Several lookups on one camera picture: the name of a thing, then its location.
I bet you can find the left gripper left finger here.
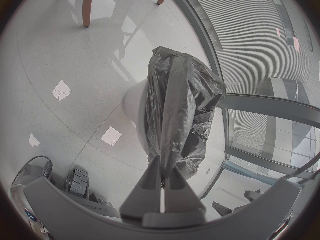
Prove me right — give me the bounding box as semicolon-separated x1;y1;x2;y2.
119;155;163;219

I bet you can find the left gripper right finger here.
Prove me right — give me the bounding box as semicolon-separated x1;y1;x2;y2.
164;164;206;216

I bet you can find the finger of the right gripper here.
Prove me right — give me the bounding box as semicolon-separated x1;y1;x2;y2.
244;189;263;201
211;201;233;217

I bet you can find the black plastic bag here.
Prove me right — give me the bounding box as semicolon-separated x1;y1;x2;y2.
145;46;227;182

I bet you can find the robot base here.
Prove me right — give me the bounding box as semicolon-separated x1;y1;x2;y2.
9;166;122;237

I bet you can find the white trash bin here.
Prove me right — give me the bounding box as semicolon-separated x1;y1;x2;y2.
124;80;151;155

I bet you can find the window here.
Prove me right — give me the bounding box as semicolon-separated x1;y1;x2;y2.
172;0;320;199

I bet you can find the white cushioned wooden chair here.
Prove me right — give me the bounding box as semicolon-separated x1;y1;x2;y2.
59;0;181;29

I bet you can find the black cable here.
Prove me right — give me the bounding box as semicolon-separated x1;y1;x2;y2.
15;155;53;182

